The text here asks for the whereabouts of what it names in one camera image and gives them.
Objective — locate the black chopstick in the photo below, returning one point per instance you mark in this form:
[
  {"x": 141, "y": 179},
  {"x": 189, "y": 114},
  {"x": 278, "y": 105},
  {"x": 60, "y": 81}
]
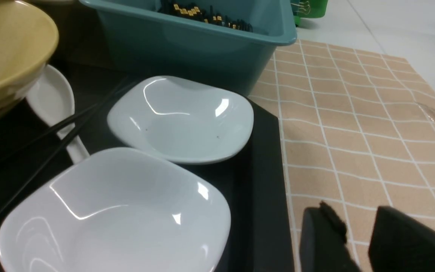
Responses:
[
  {"x": 62, "y": 145},
  {"x": 43, "y": 132}
]

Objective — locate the beige checked tablecloth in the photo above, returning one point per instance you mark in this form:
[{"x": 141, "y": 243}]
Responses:
[{"x": 357, "y": 130}]

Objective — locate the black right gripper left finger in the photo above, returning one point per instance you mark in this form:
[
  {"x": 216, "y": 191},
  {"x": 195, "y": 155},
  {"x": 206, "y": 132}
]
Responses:
[{"x": 323, "y": 245}]

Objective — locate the yellow noodle bowl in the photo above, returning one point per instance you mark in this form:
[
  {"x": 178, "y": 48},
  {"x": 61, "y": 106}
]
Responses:
[{"x": 28, "y": 38}]

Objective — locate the green cloth backdrop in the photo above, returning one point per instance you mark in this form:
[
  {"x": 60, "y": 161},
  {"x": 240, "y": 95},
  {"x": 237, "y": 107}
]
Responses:
[{"x": 309, "y": 9}]

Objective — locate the teal plastic bin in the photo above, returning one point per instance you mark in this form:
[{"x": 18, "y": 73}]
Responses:
[{"x": 146, "y": 42}]

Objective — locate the black serving tray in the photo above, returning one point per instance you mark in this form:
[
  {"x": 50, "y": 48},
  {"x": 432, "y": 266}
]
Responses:
[{"x": 252, "y": 181}]

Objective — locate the white square dish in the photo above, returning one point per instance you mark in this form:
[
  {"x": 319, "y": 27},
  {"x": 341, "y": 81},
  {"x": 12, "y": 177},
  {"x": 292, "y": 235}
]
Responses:
[
  {"x": 119, "y": 210},
  {"x": 182, "y": 121}
]

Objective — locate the black chopsticks pile in bin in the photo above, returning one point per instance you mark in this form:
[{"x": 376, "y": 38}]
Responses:
[{"x": 194, "y": 12}]

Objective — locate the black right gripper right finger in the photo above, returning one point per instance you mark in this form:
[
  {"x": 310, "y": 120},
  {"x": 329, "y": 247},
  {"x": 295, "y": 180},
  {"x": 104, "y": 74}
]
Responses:
[{"x": 400, "y": 243}]

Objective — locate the white soup spoon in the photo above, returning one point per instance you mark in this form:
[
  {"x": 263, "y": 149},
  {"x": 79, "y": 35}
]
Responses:
[{"x": 52, "y": 99}]

